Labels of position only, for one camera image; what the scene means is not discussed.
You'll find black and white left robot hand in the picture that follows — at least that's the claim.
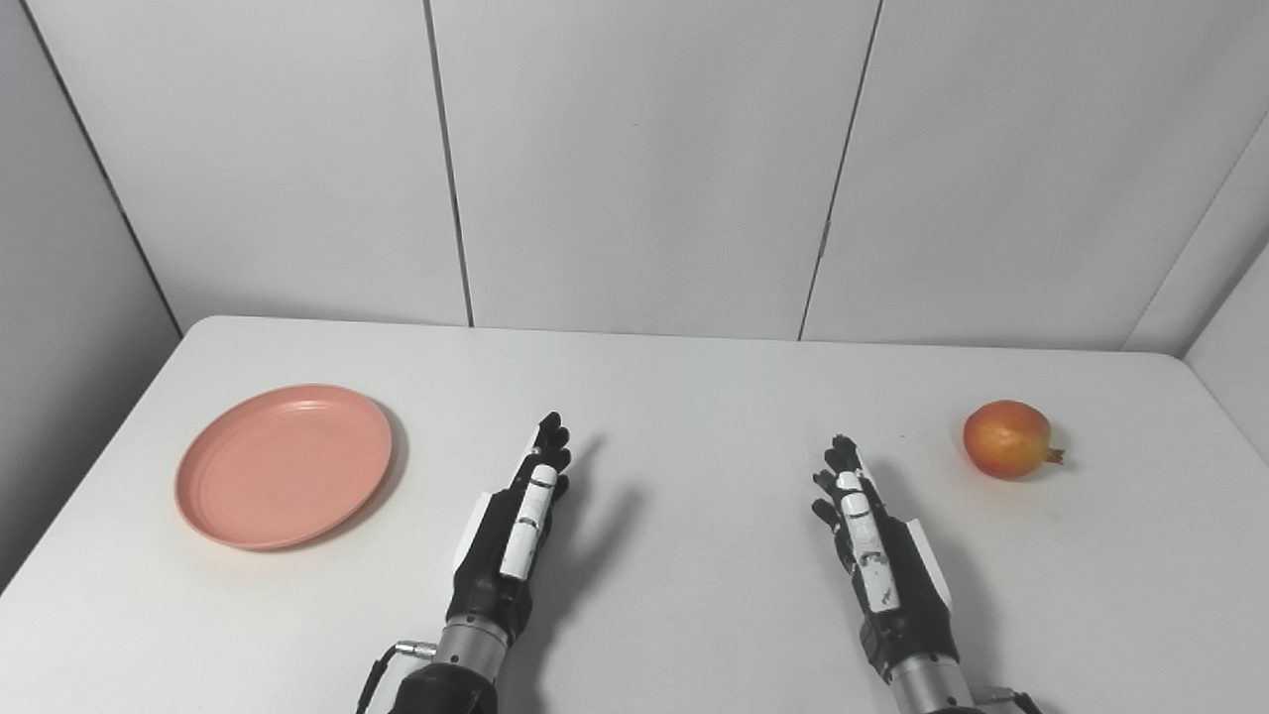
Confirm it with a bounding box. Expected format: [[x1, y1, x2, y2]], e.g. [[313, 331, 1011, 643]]
[[446, 412, 574, 646]]

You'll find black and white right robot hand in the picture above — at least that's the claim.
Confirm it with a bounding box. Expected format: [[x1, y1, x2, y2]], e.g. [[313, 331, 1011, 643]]
[[811, 434, 961, 685]]

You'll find red yellow pomegranate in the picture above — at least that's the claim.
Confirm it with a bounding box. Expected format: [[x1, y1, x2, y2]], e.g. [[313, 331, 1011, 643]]
[[963, 400, 1066, 481]]

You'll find pink round plate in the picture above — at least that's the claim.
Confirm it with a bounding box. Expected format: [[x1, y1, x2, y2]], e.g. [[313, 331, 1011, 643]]
[[174, 384, 395, 551]]

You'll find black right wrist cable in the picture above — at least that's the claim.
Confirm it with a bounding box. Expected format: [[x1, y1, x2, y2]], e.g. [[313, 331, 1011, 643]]
[[977, 685, 1044, 714]]

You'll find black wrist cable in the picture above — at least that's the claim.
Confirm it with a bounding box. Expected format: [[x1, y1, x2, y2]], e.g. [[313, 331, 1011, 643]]
[[977, 685, 1044, 714], [357, 641, 438, 714]]

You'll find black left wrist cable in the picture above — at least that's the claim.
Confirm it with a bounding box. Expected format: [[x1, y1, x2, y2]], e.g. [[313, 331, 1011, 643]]
[[357, 641, 438, 714]]

